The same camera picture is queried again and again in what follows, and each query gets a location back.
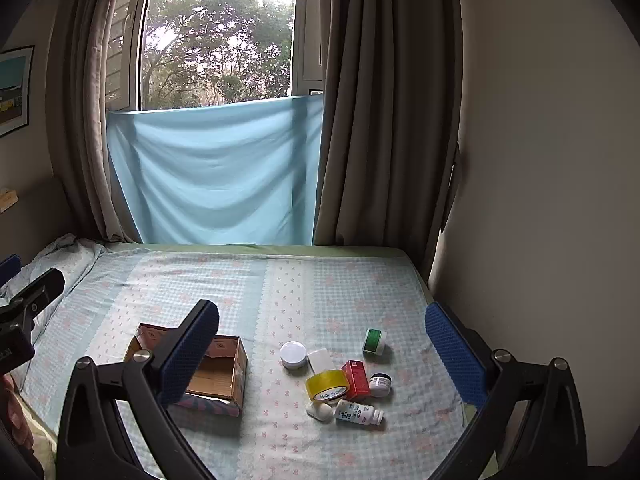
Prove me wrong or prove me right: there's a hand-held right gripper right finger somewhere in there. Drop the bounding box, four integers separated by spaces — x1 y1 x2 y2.
424 301 588 480

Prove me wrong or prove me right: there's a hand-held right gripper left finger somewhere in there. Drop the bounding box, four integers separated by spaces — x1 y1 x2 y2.
55 299 221 480

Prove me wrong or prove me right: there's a cardboard box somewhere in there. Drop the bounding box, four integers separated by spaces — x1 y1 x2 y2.
123 323 249 417

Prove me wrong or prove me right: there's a black-capped white jar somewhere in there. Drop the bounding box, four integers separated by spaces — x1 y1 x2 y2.
369 372 393 399

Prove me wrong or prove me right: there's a green label white jar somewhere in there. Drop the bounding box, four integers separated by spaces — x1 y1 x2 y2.
362 328 387 356

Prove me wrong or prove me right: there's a small red box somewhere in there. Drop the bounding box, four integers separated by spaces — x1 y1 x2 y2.
342 360 372 402

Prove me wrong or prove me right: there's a white round jar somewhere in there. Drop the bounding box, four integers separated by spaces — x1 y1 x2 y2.
280 341 309 372

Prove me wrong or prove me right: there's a white bottle blue label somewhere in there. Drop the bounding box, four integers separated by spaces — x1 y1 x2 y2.
334 399 385 427

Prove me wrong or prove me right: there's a white case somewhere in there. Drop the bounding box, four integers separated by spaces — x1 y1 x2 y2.
307 350 333 376

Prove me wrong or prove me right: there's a yellow tape roll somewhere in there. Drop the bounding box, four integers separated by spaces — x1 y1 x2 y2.
305 370 349 404

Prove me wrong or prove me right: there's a white crumpled pillow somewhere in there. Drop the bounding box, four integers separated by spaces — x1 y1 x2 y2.
0 234 108 321

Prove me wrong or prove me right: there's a grey bed headboard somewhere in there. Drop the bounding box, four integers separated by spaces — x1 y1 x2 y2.
0 175 68 291

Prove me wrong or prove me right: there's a light green mattress cover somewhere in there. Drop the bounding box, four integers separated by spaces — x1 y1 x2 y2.
107 242 411 261

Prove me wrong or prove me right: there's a checkered floral bedsheet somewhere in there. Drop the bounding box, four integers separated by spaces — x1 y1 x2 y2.
10 245 468 480

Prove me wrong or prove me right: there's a beige curtain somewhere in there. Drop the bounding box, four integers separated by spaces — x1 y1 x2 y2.
47 0 161 243
312 0 463 281

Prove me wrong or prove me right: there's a light blue hanging cloth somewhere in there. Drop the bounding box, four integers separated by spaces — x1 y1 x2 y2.
106 94 325 246

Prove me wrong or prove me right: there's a window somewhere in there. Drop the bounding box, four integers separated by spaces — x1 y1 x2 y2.
102 0 326 111

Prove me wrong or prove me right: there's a framed wall picture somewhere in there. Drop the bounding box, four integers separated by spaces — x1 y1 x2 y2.
0 45 36 137

